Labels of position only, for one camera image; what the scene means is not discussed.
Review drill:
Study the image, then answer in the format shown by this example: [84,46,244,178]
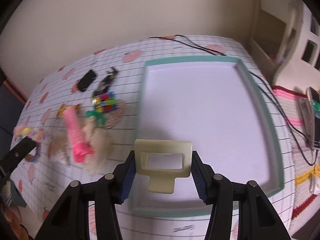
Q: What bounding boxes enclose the pastel rainbow scrunchie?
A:
[14,126,47,164]

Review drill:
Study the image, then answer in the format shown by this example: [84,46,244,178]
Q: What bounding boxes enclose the cream lace cloth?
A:
[48,117,112,175]

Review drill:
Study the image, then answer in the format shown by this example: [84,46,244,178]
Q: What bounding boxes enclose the pink hair roller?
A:
[63,106,93,163]

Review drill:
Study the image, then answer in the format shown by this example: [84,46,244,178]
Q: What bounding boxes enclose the cream plastic hook clip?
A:
[135,139,193,194]

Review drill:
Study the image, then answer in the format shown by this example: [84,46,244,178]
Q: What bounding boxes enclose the colourful bead toy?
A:
[86,91,118,125]

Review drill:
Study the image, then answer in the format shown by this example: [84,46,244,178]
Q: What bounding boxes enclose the small black toy car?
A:
[77,69,97,92]

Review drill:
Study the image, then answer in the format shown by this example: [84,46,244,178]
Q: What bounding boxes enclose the black gold action figure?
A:
[91,67,119,104]

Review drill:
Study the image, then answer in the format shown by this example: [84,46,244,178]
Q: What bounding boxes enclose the pink white crochet mat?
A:
[272,86,319,236]

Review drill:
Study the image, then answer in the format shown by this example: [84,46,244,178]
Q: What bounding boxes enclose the grid pomegranate tablecloth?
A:
[11,36,295,235]

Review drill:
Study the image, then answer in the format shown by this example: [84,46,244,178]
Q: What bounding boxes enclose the grey phone stand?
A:
[298,98,315,149]

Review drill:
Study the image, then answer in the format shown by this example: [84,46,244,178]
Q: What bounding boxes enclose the white tray with teal rim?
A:
[129,56,285,217]

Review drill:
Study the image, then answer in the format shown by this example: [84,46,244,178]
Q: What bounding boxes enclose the smartphone on stand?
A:
[306,87,319,150]

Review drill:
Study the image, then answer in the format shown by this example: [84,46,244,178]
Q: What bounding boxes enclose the cream wooden shelf unit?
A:
[249,0,319,92]

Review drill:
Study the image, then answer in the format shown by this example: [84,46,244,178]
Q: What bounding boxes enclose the black cable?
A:
[149,34,318,166]

